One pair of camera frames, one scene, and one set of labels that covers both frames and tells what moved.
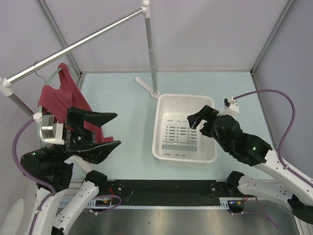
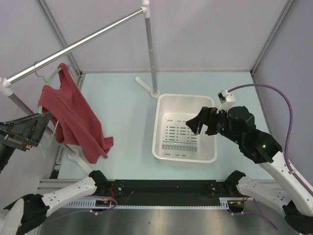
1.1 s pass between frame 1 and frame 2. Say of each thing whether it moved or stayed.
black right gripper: stayed
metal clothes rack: stayed
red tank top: stayed
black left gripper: moved
